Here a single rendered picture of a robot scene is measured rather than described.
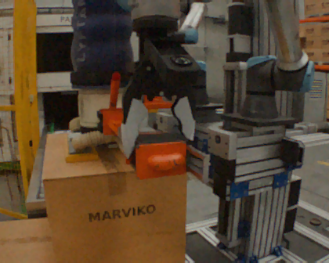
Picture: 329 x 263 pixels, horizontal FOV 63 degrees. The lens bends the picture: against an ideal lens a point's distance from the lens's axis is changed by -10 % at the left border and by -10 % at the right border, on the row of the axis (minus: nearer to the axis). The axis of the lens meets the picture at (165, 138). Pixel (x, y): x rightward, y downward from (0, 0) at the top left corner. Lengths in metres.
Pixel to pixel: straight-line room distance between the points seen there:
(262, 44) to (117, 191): 0.91
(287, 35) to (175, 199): 0.61
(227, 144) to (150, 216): 0.37
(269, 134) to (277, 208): 0.58
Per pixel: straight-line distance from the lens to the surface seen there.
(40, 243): 1.28
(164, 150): 0.42
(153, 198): 0.84
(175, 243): 0.94
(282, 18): 0.95
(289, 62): 1.04
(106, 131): 0.76
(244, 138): 1.06
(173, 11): 0.45
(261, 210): 1.54
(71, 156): 0.89
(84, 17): 0.98
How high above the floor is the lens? 1.19
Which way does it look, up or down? 12 degrees down
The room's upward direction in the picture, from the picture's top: straight up
